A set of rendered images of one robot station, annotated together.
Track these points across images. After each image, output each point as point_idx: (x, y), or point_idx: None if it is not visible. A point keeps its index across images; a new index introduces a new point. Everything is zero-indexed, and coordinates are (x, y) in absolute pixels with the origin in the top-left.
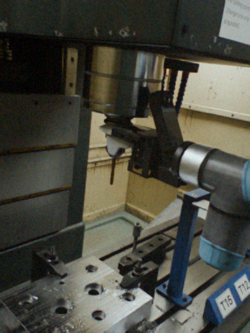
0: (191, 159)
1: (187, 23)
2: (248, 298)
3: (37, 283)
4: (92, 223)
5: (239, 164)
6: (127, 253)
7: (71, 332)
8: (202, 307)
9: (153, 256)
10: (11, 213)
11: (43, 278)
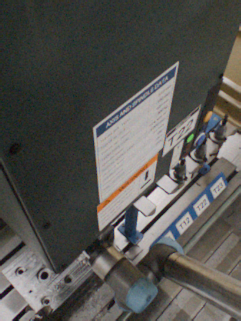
0: (97, 271)
1: (64, 262)
2: (188, 227)
3: (25, 254)
4: None
5: (125, 289)
6: None
7: (51, 297)
8: (150, 241)
9: None
10: None
11: (29, 248)
